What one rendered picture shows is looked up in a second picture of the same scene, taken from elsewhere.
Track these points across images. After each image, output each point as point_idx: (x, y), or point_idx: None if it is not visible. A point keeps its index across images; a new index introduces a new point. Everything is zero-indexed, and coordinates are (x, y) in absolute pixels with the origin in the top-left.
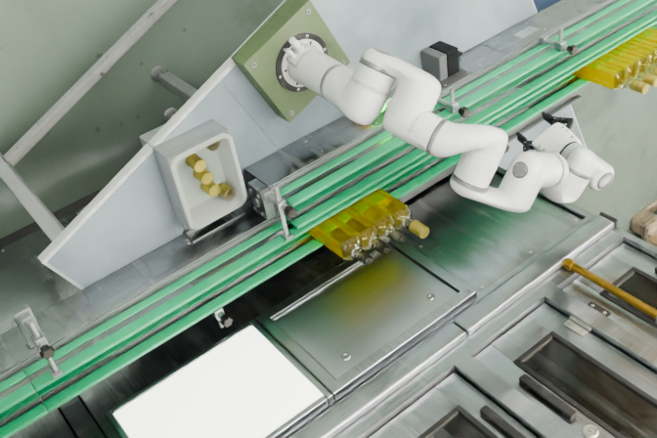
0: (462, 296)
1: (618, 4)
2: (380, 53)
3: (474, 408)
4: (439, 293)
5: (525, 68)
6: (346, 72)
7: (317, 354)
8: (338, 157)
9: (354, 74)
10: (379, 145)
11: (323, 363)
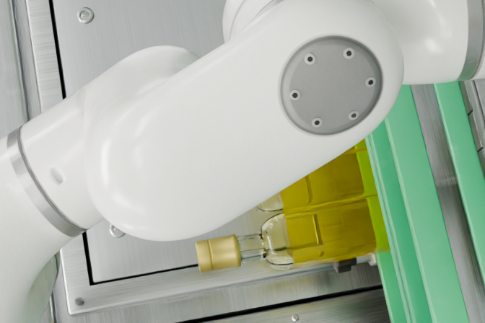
0: (72, 280)
1: None
2: (300, 40)
3: None
4: (115, 248)
5: None
6: (422, 6)
7: None
8: (467, 135)
9: None
10: (461, 260)
11: None
